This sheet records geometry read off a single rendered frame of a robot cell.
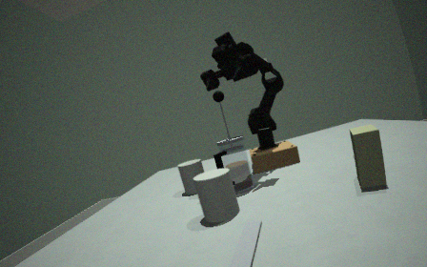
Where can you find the grey cylinder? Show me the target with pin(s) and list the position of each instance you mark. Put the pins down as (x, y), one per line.
(215, 191)
(188, 171)

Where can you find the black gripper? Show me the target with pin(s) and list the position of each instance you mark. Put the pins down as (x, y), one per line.
(243, 67)

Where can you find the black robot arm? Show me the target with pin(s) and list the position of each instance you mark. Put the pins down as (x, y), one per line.
(260, 117)

